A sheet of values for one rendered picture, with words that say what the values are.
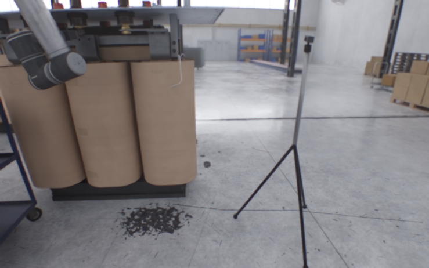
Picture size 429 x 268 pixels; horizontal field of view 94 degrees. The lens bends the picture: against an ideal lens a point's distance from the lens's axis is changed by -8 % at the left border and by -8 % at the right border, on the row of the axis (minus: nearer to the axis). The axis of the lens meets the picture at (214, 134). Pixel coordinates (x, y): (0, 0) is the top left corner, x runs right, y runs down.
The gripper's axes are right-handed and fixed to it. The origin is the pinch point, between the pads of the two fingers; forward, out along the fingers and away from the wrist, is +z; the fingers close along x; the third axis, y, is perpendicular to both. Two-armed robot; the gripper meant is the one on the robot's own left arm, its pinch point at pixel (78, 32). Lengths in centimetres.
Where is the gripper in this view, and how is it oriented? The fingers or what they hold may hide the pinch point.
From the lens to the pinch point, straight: 154.8
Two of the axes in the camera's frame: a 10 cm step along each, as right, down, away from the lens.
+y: -0.5, -8.4, -5.4
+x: -9.7, -1.0, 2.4
